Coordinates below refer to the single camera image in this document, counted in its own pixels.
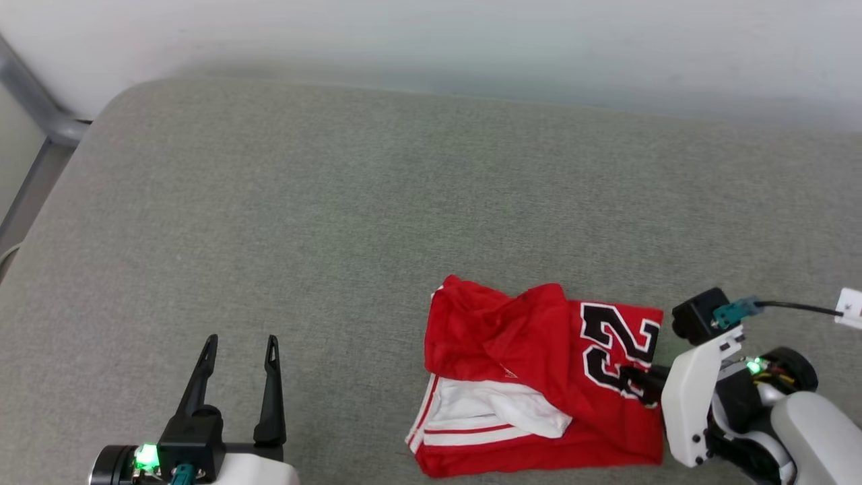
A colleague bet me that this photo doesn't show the grey metal frame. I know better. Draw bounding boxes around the grey metal frame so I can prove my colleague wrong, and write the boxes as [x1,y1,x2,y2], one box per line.
[0,34,92,280]

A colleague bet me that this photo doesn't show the red and white jersey garment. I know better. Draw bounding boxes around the red and white jersey garment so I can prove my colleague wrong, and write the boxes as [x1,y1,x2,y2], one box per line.
[406,274,666,479]

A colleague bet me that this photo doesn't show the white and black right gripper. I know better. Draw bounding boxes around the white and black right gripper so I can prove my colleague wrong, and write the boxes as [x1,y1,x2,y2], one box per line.
[618,323,745,469]

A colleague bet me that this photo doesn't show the white cable label tag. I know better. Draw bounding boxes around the white cable label tag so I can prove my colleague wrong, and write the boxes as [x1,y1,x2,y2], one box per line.
[835,288,862,331]

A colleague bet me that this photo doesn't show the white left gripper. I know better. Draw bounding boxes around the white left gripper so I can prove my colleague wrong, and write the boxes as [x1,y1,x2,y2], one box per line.
[176,335,300,485]

